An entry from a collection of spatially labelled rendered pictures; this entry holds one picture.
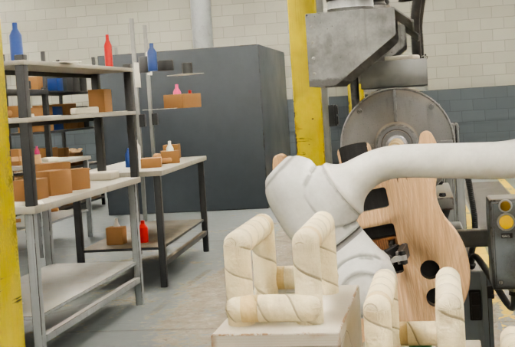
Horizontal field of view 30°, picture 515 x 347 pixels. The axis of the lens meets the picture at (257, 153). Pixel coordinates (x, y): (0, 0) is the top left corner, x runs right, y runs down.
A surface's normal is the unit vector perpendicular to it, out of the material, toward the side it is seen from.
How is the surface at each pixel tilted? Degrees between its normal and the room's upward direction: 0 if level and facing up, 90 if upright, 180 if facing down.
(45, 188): 90
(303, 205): 87
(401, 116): 82
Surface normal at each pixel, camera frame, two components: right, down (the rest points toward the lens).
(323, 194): -0.11, -0.12
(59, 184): 0.86, -0.03
